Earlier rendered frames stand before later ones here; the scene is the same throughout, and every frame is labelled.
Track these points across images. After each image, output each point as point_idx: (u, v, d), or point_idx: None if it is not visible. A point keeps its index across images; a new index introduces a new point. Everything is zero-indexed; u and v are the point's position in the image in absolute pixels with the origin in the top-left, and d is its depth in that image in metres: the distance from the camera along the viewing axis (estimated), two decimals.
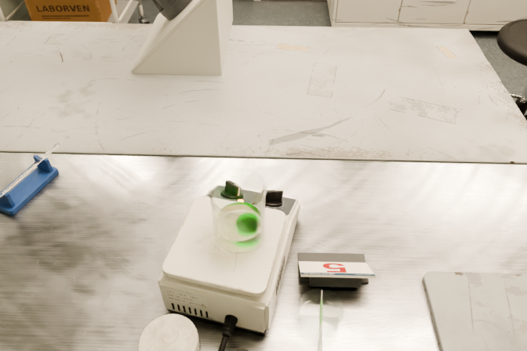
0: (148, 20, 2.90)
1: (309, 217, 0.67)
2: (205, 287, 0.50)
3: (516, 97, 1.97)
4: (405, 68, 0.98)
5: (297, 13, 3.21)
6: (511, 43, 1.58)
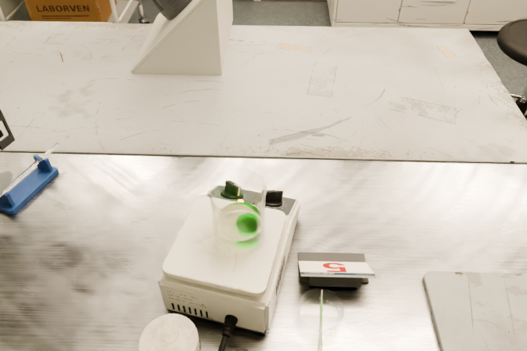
0: (148, 20, 2.90)
1: (309, 217, 0.67)
2: (205, 287, 0.50)
3: (516, 97, 1.97)
4: (405, 68, 0.98)
5: (297, 13, 3.21)
6: (511, 43, 1.58)
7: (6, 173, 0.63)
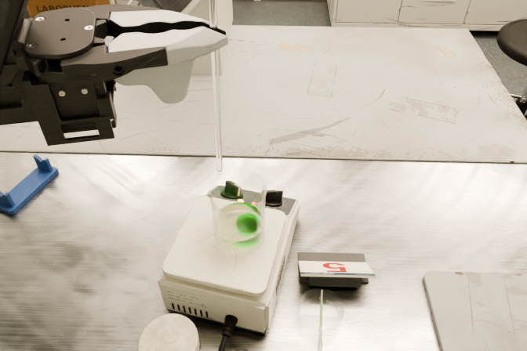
0: None
1: (309, 217, 0.67)
2: (205, 287, 0.50)
3: (516, 97, 1.97)
4: (405, 68, 0.98)
5: (297, 13, 3.21)
6: (511, 43, 1.58)
7: None
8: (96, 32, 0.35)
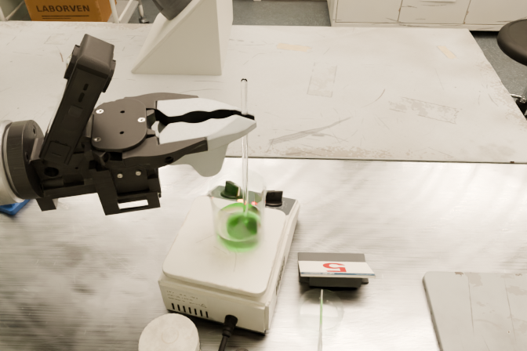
0: (148, 20, 2.90)
1: (309, 217, 0.67)
2: (205, 287, 0.50)
3: (516, 97, 1.97)
4: (405, 68, 0.98)
5: (297, 13, 3.21)
6: (511, 43, 1.58)
7: None
8: (147, 121, 0.42)
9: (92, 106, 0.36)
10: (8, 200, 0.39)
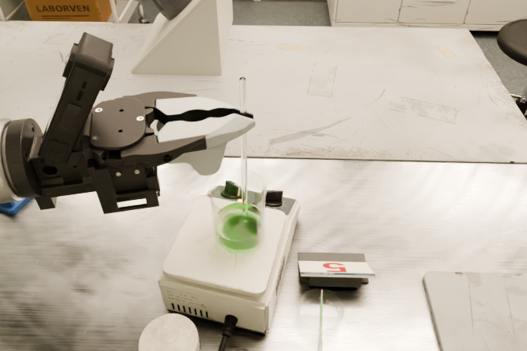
0: (148, 20, 2.90)
1: (309, 217, 0.67)
2: (205, 287, 0.50)
3: (516, 97, 1.97)
4: (405, 68, 0.98)
5: (297, 13, 3.21)
6: (511, 43, 1.58)
7: None
8: (146, 121, 0.42)
9: (91, 104, 0.36)
10: (6, 199, 0.39)
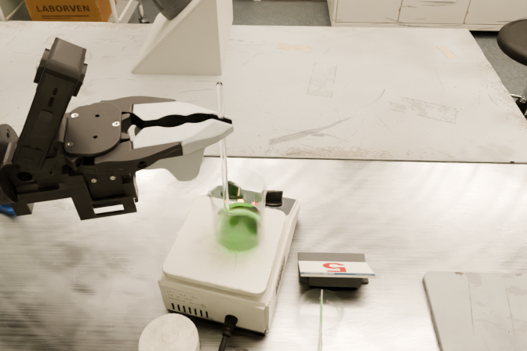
0: (148, 20, 2.90)
1: (309, 217, 0.67)
2: (205, 287, 0.50)
3: (516, 97, 1.97)
4: (405, 68, 0.98)
5: (297, 13, 3.21)
6: (511, 43, 1.58)
7: None
8: (122, 126, 0.41)
9: (63, 110, 0.36)
10: None
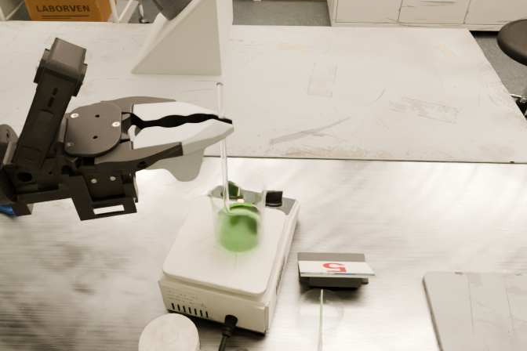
0: (148, 20, 2.90)
1: (309, 217, 0.67)
2: (205, 287, 0.50)
3: (516, 97, 1.97)
4: (405, 68, 0.98)
5: (297, 13, 3.21)
6: (511, 43, 1.58)
7: None
8: (122, 126, 0.41)
9: (63, 110, 0.36)
10: None
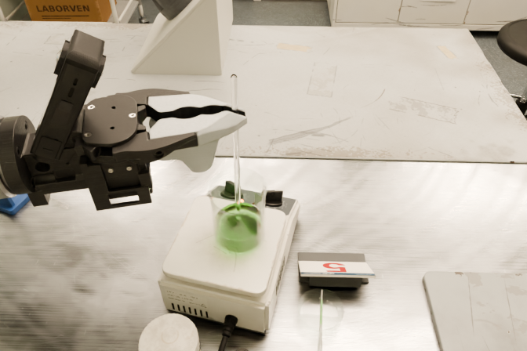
0: (148, 20, 2.90)
1: (309, 217, 0.67)
2: (205, 287, 0.50)
3: (516, 97, 1.97)
4: (405, 68, 0.98)
5: (297, 13, 3.21)
6: (511, 43, 1.58)
7: None
8: (138, 117, 0.42)
9: (82, 101, 0.36)
10: None
